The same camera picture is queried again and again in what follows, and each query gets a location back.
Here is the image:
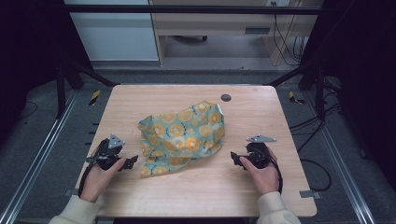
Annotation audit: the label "black horizontal frame bar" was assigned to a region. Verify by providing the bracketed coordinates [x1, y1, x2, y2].
[64, 4, 322, 16]

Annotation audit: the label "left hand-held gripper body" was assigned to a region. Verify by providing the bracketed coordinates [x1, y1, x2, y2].
[86, 133, 126, 171]

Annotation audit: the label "white cabinet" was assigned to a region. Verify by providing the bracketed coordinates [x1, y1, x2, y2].
[64, 0, 160, 62]

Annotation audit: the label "black hanging desk cables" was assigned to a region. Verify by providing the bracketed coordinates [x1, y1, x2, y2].
[270, 1, 309, 67]

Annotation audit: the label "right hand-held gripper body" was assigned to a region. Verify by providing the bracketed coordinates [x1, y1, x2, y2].
[245, 133, 277, 171]

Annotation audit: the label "green cloth with orange print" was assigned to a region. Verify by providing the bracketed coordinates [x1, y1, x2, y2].
[137, 100, 226, 179]

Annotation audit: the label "yellow black hazard tape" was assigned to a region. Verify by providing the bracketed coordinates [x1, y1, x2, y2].
[88, 89, 102, 107]
[288, 91, 306, 106]

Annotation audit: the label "black floor cable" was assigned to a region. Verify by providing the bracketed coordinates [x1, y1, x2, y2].
[289, 104, 342, 192]

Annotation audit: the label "black metal stand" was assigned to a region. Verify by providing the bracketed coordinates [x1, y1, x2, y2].
[264, 59, 327, 120]
[55, 57, 120, 119]

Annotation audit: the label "person's left hand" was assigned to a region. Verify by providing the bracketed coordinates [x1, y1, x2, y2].
[79, 157, 127, 204]

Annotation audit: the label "black chair base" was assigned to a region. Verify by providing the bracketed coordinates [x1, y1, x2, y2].
[170, 35, 209, 44]

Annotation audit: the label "aluminium floor rail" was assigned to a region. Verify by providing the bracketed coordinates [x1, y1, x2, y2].
[302, 90, 378, 224]
[0, 89, 79, 224]

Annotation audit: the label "person's right hand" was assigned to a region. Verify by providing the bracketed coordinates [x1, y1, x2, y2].
[238, 147, 280, 197]

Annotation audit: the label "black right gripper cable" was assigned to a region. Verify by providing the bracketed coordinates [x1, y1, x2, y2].
[269, 154, 284, 194]

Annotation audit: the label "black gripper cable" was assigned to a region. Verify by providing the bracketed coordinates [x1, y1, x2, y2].
[77, 160, 96, 198]
[269, 154, 284, 194]

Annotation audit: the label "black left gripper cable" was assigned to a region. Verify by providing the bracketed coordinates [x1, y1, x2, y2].
[77, 160, 96, 198]

